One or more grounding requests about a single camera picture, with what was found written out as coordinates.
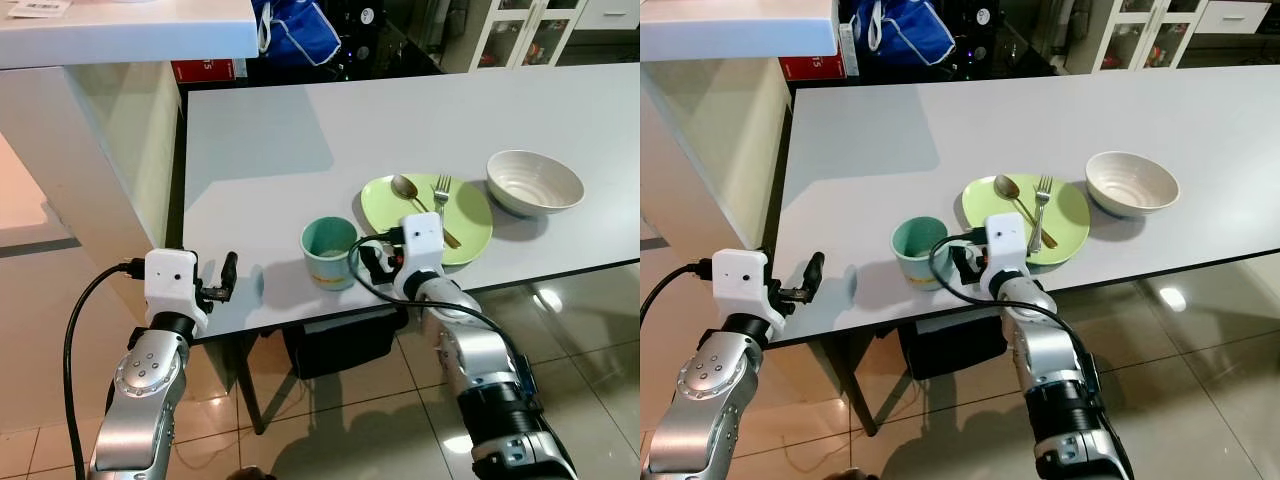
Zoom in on mint green ceramic mug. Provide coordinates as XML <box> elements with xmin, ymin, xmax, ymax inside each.
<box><xmin>890</xmin><ymin>215</ymin><xmax>952</xmax><ymax>293</ymax></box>
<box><xmin>301</xmin><ymin>216</ymin><xmax>360</xmax><ymax>293</ymax></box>

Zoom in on black box under table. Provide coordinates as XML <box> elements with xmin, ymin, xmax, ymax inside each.
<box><xmin>896</xmin><ymin>312</ymin><xmax>1003</xmax><ymax>382</ymax></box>
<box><xmin>282</xmin><ymin>307</ymin><xmax>403</xmax><ymax>382</ymax></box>

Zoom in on metal spoon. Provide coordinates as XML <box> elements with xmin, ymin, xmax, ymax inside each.
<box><xmin>992</xmin><ymin>174</ymin><xmax>1060</xmax><ymax>252</ymax></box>
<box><xmin>389</xmin><ymin>174</ymin><xmax>464</xmax><ymax>250</ymax></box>

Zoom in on metal fork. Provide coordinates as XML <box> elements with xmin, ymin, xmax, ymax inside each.
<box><xmin>1029</xmin><ymin>175</ymin><xmax>1055</xmax><ymax>252</ymax></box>
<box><xmin>431</xmin><ymin>174</ymin><xmax>454</xmax><ymax>237</ymax></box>

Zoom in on light green plate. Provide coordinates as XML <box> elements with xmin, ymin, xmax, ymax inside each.
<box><xmin>359</xmin><ymin>173</ymin><xmax>495</xmax><ymax>268</ymax></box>
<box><xmin>961</xmin><ymin>173</ymin><xmax>1093</xmax><ymax>268</ymax></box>

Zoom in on white ceramic bowl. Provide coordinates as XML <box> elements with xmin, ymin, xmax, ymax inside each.
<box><xmin>485</xmin><ymin>149</ymin><xmax>587</xmax><ymax>218</ymax></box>
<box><xmin>1084</xmin><ymin>150</ymin><xmax>1182</xmax><ymax>219</ymax></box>

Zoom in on red cardboard box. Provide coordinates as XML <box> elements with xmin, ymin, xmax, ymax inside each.
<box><xmin>169</xmin><ymin>58</ymin><xmax>237</xmax><ymax>84</ymax></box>
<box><xmin>777</xmin><ymin>25</ymin><xmax>862</xmax><ymax>82</ymax></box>

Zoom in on black appliance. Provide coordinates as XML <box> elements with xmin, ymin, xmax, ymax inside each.
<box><xmin>340</xmin><ymin>0</ymin><xmax>443</xmax><ymax>77</ymax></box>
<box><xmin>954</xmin><ymin>0</ymin><xmax>1063</xmax><ymax>77</ymax></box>

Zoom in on blue bag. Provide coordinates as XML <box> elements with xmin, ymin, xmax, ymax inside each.
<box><xmin>849</xmin><ymin>0</ymin><xmax>957</xmax><ymax>70</ymax></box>
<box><xmin>249</xmin><ymin>0</ymin><xmax>344</xmax><ymax>70</ymax></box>

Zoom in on white glass door cabinet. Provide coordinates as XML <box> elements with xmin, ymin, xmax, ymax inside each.
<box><xmin>440</xmin><ymin>0</ymin><xmax>641</xmax><ymax>74</ymax></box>
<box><xmin>1060</xmin><ymin>0</ymin><xmax>1280</xmax><ymax>74</ymax></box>

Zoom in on white barcode label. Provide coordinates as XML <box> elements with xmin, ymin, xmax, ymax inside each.
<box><xmin>9</xmin><ymin>0</ymin><xmax>74</xmax><ymax>20</ymax></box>

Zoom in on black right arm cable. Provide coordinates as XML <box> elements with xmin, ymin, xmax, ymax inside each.
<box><xmin>345</xmin><ymin>230</ymin><xmax>542</xmax><ymax>401</ymax></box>
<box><xmin>926</xmin><ymin>228</ymin><xmax>1107</xmax><ymax>401</ymax></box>

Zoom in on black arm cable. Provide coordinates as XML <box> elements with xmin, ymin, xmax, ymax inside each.
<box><xmin>926</xmin><ymin>228</ymin><xmax>1107</xmax><ymax>401</ymax></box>
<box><xmin>62</xmin><ymin>258</ymin><xmax>150</xmax><ymax>480</ymax></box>
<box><xmin>640</xmin><ymin>259</ymin><xmax>717</xmax><ymax>337</ymax></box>
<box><xmin>345</xmin><ymin>230</ymin><xmax>542</xmax><ymax>401</ymax></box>

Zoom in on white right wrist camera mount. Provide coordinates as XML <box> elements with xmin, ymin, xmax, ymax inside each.
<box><xmin>397</xmin><ymin>212</ymin><xmax>445</xmax><ymax>300</ymax></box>
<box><xmin>985</xmin><ymin>212</ymin><xmax>1032</xmax><ymax>300</ymax></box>

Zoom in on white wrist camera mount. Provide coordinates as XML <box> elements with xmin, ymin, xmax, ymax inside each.
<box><xmin>397</xmin><ymin>212</ymin><xmax>445</xmax><ymax>300</ymax></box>
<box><xmin>985</xmin><ymin>212</ymin><xmax>1032</xmax><ymax>300</ymax></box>
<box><xmin>712</xmin><ymin>250</ymin><xmax>787</xmax><ymax>342</ymax></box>
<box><xmin>144</xmin><ymin>248</ymin><xmax>210</xmax><ymax>337</ymax></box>

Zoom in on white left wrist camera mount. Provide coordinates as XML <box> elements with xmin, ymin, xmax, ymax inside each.
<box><xmin>144</xmin><ymin>248</ymin><xmax>210</xmax><ymax>337</ymax></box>
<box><xmin>712</xmin><ymin>250</ymin><xmax>787</xmax><ymax>342</ymax></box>

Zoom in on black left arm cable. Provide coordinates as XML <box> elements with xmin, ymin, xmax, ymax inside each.
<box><xmin>640</xmin><ymin>259</ymin><xmax>717</xmax><ymax>337</ymax></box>
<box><xmin>62</xmin><ymin>258</ymin><xmax>150</xmax><ymax>480</ymax></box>

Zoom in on black table leg frame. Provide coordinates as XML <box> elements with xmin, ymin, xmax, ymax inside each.
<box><xmin>232</xmin><ymin>330</ymin><xmax>269</xmax><ymax>438</ymax></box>
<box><xmin>843</xmin><ymin>332</ymin><xmax>883</xmax><ymax>438</ymax></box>

